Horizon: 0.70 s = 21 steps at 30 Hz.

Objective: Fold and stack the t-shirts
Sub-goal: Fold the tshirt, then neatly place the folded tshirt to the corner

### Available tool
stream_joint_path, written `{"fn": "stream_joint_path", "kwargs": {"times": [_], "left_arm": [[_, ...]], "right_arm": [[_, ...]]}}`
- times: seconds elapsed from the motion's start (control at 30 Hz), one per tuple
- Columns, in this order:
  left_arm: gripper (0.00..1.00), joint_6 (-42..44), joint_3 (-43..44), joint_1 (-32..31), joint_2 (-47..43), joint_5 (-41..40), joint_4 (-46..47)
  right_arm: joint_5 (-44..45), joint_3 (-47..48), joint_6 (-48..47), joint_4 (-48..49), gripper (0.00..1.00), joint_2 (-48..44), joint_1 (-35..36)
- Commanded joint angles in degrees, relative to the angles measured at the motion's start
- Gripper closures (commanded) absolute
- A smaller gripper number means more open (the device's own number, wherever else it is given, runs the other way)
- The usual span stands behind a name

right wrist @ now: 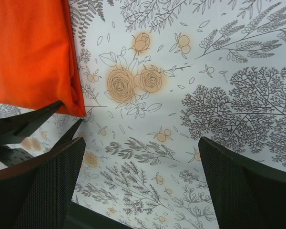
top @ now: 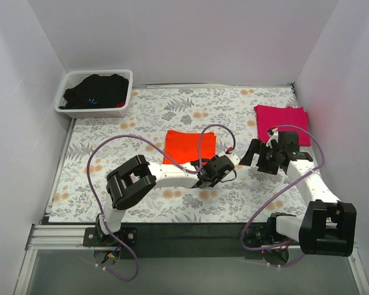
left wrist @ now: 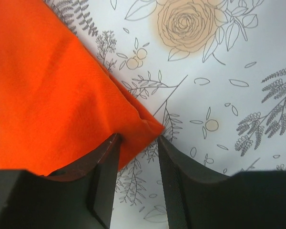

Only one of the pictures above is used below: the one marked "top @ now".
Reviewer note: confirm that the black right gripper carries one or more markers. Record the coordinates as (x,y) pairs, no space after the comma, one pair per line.
(263,158)

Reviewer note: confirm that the aluminium frame rail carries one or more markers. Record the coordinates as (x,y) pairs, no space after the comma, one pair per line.
(72,236)

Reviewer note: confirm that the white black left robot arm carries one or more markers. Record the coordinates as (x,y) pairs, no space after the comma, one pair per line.
(131,182)

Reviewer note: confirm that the orange t shirt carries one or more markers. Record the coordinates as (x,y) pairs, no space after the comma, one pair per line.
(182,147)

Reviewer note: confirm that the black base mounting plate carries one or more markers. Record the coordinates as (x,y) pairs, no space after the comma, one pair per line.
(258,234)

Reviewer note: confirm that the white plastic laundry basket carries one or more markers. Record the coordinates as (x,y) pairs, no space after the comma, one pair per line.
(74,78)

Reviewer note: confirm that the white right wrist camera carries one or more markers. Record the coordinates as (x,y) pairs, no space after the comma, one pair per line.
(273,136)

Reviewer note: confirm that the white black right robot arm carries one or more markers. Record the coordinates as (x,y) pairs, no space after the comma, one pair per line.
(328,225)

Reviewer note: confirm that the black t shirt in basket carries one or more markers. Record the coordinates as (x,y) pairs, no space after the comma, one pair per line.
(96,92)

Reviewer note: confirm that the folded magenta t shirt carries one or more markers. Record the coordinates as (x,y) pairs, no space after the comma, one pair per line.
(268,117)

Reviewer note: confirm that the floral patterned table mat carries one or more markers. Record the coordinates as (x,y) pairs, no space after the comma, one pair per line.
(98,146)

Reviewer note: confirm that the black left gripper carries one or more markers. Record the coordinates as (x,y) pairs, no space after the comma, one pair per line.
(206,177)

